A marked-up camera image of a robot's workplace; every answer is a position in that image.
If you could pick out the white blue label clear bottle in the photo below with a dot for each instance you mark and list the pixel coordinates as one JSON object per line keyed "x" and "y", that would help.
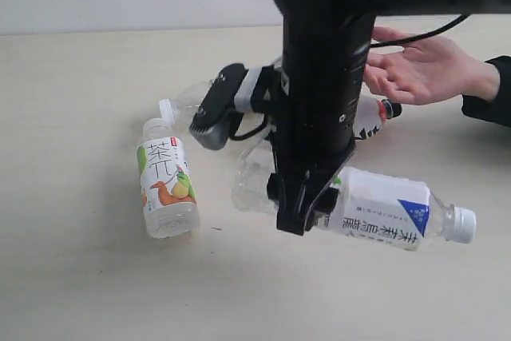
{"x": 371, "y": 206}

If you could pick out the lime label clear bottle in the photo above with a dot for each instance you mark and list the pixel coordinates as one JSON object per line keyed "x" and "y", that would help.
{"x": 182, "y": 108}

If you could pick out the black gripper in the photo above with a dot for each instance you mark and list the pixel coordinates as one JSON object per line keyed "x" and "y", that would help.
{"x": 323, "y": 68}

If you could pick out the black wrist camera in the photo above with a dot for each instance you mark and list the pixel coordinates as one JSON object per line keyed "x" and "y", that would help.
{"x": 236, "y": 92}

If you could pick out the tea bottle with camel label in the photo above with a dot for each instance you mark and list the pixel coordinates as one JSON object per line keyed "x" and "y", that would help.
{"x": 168, "y": 198}

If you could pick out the person's open hand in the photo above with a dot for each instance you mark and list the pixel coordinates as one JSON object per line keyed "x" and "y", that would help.
{"x": 428, "y": 71}

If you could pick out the pink peach bottle black cap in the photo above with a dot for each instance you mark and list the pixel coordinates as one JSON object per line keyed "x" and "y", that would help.
{"x": 371, "y": 115}

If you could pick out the black sleeved forearm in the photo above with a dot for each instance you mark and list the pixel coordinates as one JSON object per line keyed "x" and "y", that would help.
{"x": 488, "y": 96}

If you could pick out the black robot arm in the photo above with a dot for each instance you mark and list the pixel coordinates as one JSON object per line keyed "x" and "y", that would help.
{"x": 319, "y": 13}

